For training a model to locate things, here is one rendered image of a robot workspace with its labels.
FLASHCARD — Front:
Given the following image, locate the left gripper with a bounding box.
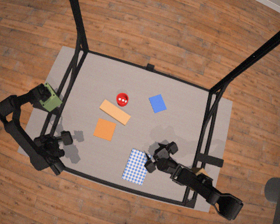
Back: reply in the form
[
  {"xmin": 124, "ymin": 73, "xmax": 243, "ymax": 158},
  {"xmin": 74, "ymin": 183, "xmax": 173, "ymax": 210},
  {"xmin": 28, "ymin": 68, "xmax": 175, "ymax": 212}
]
[{"xmin": 144, "ymin": 142, "xmax": 178, "ymax": 173}]

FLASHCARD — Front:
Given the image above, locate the blue and white checkered cloth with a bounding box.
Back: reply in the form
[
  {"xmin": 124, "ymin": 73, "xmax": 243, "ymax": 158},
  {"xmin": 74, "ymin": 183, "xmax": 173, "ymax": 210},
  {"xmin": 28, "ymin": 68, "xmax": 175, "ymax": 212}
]
[{"xmin": 122, "ymin": 149, "xmax": 148, "ymax": 185}]

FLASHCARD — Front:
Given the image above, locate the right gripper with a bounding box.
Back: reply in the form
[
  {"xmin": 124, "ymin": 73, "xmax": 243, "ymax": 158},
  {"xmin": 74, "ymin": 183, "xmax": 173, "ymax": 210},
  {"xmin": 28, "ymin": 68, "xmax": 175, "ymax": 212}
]
[{"xmin": 33, "ymin": 131, "xmax": 73, "ymax": 153}]

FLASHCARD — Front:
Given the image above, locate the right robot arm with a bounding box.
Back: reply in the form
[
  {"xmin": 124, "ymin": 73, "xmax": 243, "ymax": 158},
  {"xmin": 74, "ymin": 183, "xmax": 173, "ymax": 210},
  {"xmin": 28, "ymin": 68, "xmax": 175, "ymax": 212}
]
[{"xmin": 0, "ymin": 83, "xmax": 65, "ymax": 176}]

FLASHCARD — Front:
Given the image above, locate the red cup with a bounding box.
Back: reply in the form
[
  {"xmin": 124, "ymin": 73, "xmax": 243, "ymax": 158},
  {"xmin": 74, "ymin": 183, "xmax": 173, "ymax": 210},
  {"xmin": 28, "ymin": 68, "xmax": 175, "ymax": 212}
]
[{"xmin": 117, "ymin": 93, "xmax": 128, "ymax": 107}]

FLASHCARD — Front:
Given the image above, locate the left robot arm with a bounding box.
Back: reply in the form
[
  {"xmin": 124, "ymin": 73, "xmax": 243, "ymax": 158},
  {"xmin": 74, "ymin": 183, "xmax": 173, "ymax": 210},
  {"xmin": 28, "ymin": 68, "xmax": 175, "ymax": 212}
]
[{"xmin": 153, "ymin": 146, "xmax": 243, "ymax": 221}]

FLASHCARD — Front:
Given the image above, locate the blue flat rectangle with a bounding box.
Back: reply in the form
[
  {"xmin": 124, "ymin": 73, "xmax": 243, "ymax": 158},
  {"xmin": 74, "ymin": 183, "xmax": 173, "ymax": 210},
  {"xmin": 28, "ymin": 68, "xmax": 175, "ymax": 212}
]
[{"xmin": 149, "ymin": 94, "xmax": 167, "ymax": 113}]

